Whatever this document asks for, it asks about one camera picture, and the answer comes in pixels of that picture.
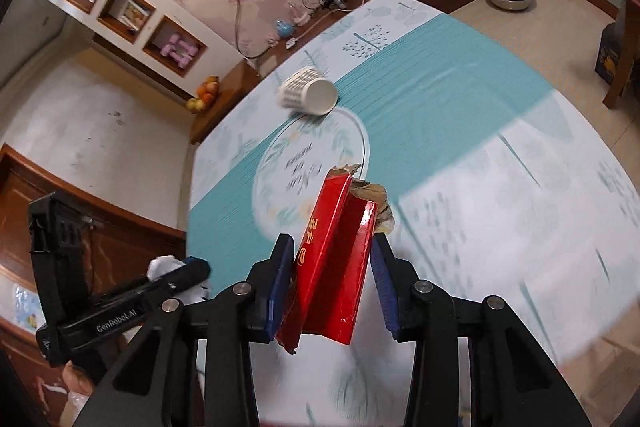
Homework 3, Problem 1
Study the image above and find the blue bird figurine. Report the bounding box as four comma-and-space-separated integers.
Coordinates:
273, 20, 295, 39

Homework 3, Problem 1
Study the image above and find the red cardboard box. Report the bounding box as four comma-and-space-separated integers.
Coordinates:
277, 164, 395, 355

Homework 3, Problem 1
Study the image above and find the fruit bowl with oranges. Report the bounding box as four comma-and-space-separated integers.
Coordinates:
186, 76, 220, 114

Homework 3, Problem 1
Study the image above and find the grey checked paper cup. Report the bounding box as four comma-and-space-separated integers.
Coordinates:
277, 66, 338, 116

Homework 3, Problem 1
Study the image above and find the leaf pattern tablecloth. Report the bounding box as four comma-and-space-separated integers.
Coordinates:
186, 0, 639, 425

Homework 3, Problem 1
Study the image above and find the white wall shelf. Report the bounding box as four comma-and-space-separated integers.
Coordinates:
48, 0, 243, 101

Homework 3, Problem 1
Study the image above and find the white tissue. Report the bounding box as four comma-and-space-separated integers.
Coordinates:
146, 256, 209, 306

